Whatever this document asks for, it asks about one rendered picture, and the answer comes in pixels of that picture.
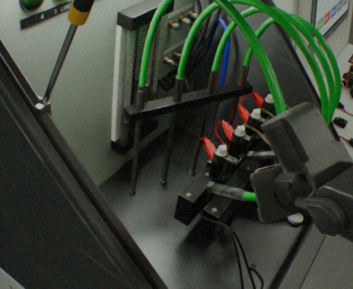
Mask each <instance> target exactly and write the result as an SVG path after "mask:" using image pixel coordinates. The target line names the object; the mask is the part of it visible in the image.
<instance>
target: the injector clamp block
mask: <svg viewBox="0 0 353 289"><path fill-rule="evenodd" d="M253 151H271V147H270V145H269V144H267V142H263V141H260V143H258V144H257V146H256V147H255V148H254V149H253ZM271 161H272V160H249V161H248V160H244V161H243V163H242V164H241V165H240V167H239V168H238V169H237V170H236V171H235V172H234V170H235V168H236V165H235V166H234V168H233V170H232V179H231V180H228V181H227V182H226V184H225V185H226V186H230V187H234V188H240V189H244V190H247V191H248V192H252V191H253V188H252V185H251V180H250V175H251V174H252V173H255V170H257V169H261V168H264V167H267V166H269V164H270V163H271ZM209 170H210V168H209V167H208V166H206V167H204V168H203V169H202V170H201V171H200V173H199V174H198V175H197V176H196V177H195V178H194V179H193V180H192V181H191V182H190V183H189V184H188V185H187V186H186V187H185V188H184V189H183V191H182V192H181V193H180V194H178V198H177V204H176V210H175V214H174V218H175V219H177V220H178V221H181V222H182V223H183V224H184V225H186V226H188V225H190V223H191V222H192V221H193V219H194V218H195V217H196V216H197V215H198V214H199V213H200V211H201V209H202V206H203V201H204V197H205V194H206V191H207V185H208V182H209ZM247 203H248V201H246V202H244V201H242V200H236V199H233V198H230V197H226V196H222V195H218V194H214V196H213V198H212V200H211V201H210V202H209V203H208V205H206V206H205V208H204V209H203V214H202V216H201V220H200V225H199V226H198V230H197V232H198V233H199V234H202V235H204V236H205V237H207V238H208V239H210V240H213V238H214V237H215V236H216V234H217V233H218V231H219V230H220V228H222V227H221V226H218V225H214V224H213V223H211V222H208V221H207V220H205V219H203V218H202V217H203V216H204V217H206V218H208V219H211V220H214V221H216V222H220V223H223V224H225V223H226V224H228V225H231V224H232V223H233V222H234V221H235V219H236V218H237V216H238V214H239V213H240V212H241V211H242V210H243V209H244V206H246V204H247Z"/></svg>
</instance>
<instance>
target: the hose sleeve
mask: <svg viewBox="0 0 353 289"><path fill-rule="evenodd" d="M212 190H213V193H215V194H218V195H222V196H226V197H230V198H233V199H236V200H242V201H244V202H246V201H247V200H244V198H243V195H244V193H245V192H246V191H247V190H244V189H240V188H234V187H230V186H226V185H222V184H214V185H213V187H212ZM247 192H248V191H247Z"/></svg>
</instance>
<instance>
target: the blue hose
mask: <svg viewBox="0 0 353 289"><path fill-rule="evenodd" d="M219 23H220V24H221V25H222V27H223V29H224V32H225V30H226V29H227V27H228V26H227V24H226V22H225V21H224V19H223V18H221V17H218V18H217V19H216V23H215V26H214V28H213V30H212V32H211V34H210V36H209V38H208V41H207V45H206V53H208V52H209V49H210V46H211V44H212V40H213V37H214V34H215V31H216V28H217V27H218V25H219ZM225 47H226V48H225V54H224V61H223V69H222V74H221V81H220V85H224V83H225V78H226V72H227V65H228V60H229V52H230V37H229V39H228V41H227V44H226V46H225Z"/></svg>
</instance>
